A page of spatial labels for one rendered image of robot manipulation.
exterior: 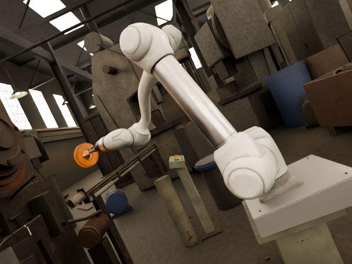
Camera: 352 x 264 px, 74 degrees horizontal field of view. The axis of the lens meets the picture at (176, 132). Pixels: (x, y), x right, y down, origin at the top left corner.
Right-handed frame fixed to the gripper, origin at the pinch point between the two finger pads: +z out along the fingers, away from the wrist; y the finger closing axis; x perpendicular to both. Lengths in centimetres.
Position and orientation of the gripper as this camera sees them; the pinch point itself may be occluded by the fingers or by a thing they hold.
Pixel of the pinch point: (85, 152)
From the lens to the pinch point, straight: 158.0
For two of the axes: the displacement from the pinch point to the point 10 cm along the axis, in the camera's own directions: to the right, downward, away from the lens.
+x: -3.8, -9.2, -0.7
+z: -7.6, 2.7, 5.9
